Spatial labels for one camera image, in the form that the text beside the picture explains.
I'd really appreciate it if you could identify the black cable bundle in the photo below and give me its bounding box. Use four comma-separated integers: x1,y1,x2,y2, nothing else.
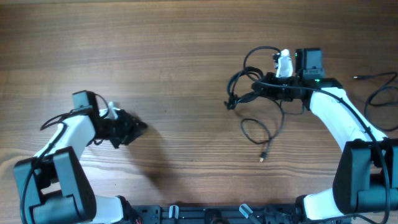
223,66,285,163

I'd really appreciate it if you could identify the separated black cable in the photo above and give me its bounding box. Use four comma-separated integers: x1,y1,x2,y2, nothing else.
353,72,398,132

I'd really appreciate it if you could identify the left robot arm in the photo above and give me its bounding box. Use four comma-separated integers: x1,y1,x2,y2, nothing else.
14,90,148,223

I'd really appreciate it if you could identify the right camera cable black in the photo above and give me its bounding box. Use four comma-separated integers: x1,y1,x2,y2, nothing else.
242,45,391,224

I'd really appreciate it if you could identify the camera cable black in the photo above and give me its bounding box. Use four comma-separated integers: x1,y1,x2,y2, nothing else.
20,113,70,224
242,45,391,224

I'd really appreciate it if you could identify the left camera cable black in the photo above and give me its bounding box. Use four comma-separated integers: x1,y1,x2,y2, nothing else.
20,113,70,224

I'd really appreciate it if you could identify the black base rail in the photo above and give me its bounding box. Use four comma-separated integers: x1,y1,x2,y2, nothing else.
124,203,312,224

